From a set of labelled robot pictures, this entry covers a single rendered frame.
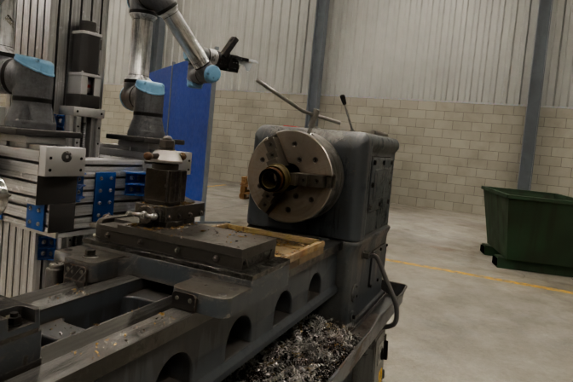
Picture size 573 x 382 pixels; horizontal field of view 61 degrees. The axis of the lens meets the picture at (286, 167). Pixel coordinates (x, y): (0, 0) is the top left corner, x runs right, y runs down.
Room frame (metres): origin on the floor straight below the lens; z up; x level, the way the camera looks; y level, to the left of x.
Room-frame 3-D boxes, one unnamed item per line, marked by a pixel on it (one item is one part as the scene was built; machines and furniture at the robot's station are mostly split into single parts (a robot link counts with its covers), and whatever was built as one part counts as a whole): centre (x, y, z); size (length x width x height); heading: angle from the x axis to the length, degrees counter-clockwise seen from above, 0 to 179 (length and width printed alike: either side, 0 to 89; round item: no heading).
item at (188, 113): (8.24, 2.05, 1.18); 4.12 x 0.80 x 2.35; 29
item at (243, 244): (1.14, 0.23, 0.95); 0.43 x 0.17 x 0.05; 66
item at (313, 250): (1.42, 0.09, 0.89); 0.36 x 0.30 x 0.04; 66
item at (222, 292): (1.09, 0.24, 0.90); 0.47 x 0.30 x 0.06; 66
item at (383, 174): (2.05, -0.18, 1.06); 0.59 x 0.48 x 0.39; 156
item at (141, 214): (1.19, 0.28, 0.99); 0.20 x 0.10 x 0.05; 156
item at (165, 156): (1.16, 0.29, 1.13); 0.08 x 0.08 x 0.03
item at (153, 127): (2.01, 0.59, 1.21); 0.15 x 0.15 x 0.10
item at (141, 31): (2.11, 0.67, 1.54); 0.15 x 0.12 x 0.55; 38
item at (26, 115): (1.58, 0.84, 1.21); 0.15 x 0.15 x 0.10
